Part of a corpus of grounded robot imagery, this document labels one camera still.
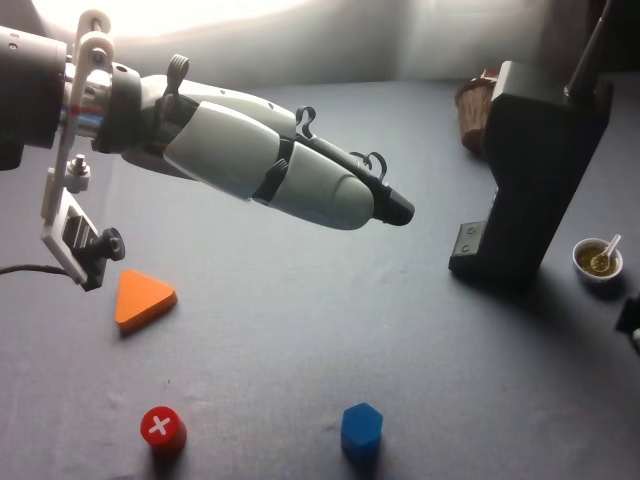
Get black walkie-talkie radio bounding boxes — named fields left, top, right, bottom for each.
left=447, top=0, right=616, bottom=290

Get toy green soup bowl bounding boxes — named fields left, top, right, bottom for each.
left=571, top=233, right=625, bottom=288

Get red cylinder with white cross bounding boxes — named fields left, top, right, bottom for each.
left=139, top=405, right=189, bottom=458

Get blue hexagon block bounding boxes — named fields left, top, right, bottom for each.
left=340, top=401, right=386, bottom=459

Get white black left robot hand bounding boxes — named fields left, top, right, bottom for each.
left=119, top=53, right=417, bottom=233

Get grey table cloth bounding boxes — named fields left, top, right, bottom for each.
left=0, top=74, right=640, bottom=480

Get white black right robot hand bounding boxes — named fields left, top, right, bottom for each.
left=614, top=293, right=640, bottom=358

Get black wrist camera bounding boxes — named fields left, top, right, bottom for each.
left=62, top=211, right=125, bottom=293

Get thin black camera cable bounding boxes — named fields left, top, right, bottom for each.
left=0, top=263, right=70, bottom=278

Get orange triangle block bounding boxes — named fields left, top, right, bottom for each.
left=113, top=268, right=180, bottom=338

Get white backdrop sheet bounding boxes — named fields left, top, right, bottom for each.
left=0, top=0, right=640, bottom=97

